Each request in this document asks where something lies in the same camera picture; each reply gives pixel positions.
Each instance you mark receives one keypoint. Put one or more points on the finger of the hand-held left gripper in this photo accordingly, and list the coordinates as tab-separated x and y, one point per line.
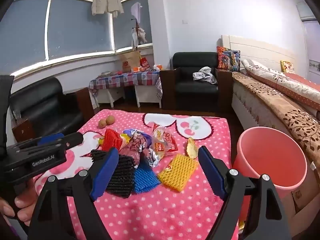
73	138
51	138

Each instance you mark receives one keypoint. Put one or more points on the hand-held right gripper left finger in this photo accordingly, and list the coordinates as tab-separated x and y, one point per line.
103	175

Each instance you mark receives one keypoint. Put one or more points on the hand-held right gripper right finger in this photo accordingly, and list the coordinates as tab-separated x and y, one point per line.
212	175

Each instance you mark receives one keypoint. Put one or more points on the black foam net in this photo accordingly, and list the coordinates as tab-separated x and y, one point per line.
122	175

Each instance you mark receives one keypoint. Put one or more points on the thin orange peel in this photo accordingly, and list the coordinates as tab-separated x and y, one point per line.
191	147

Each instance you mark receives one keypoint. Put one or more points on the red foam net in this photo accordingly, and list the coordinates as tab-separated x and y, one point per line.
111	140

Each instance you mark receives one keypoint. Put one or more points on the yellow foam net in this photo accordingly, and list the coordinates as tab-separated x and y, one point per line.
175	172

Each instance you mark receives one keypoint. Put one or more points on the blue foam net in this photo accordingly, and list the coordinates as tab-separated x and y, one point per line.
145	180

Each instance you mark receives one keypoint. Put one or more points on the maroon foil wrapper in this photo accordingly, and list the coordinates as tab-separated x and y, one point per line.
135	147

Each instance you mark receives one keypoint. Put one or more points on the silver foil wrapper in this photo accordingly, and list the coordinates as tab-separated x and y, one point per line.
155	158

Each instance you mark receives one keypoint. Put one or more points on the clear red-print snack bag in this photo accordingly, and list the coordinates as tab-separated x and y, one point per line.
163	140

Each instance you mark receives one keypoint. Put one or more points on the pink plastic bin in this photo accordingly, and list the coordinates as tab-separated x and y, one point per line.
270	155

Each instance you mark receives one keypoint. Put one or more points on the person's left hand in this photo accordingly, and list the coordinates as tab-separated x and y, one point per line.
25	207

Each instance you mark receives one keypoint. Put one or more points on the black armchair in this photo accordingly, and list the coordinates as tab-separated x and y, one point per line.
45	105
192	92

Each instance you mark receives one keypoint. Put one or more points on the pink polka-dot blanket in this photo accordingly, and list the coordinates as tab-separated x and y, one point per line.
162	212

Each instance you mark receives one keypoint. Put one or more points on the books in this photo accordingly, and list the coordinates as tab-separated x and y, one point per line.
106	74

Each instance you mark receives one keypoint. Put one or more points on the checkered tablecloth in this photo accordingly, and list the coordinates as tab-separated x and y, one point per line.
125	78

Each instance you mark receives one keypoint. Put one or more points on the white side table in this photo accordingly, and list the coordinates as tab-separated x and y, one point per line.
147	95

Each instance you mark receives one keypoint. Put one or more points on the brown paper bag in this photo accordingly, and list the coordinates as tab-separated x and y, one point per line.
128	61

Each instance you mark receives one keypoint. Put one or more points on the brown leaf-pattern bed blanket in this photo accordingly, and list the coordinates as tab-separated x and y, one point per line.
275	100

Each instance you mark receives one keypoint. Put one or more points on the striped cloth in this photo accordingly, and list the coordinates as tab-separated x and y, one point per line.
158	87

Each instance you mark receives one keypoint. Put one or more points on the white grey garment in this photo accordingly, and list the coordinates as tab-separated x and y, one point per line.
205	75

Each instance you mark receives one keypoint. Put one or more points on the red bag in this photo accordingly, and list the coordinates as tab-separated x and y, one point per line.
144	63

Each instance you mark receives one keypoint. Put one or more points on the bay window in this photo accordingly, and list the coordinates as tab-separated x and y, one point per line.
75	27

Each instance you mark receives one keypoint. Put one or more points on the floral quilt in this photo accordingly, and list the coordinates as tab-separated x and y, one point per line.
287	85

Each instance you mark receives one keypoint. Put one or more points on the colourful printed pillow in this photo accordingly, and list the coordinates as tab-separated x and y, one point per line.
228	58

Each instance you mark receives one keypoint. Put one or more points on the white cloth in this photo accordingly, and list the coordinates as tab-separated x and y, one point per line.
140	36

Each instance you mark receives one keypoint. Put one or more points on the wooden coat rack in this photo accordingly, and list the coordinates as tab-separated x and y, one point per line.
137	23

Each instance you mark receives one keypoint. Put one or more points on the yellow pillow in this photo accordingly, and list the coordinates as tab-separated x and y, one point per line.
287	66

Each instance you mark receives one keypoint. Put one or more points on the white bed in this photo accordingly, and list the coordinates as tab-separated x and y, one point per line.
250	47

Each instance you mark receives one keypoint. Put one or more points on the cream sweater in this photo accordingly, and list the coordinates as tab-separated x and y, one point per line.
107	3

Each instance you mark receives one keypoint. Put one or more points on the lavender garment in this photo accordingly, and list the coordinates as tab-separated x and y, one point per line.
136	11

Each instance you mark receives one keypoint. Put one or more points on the white wardrobe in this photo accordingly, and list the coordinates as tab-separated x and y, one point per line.
312	42

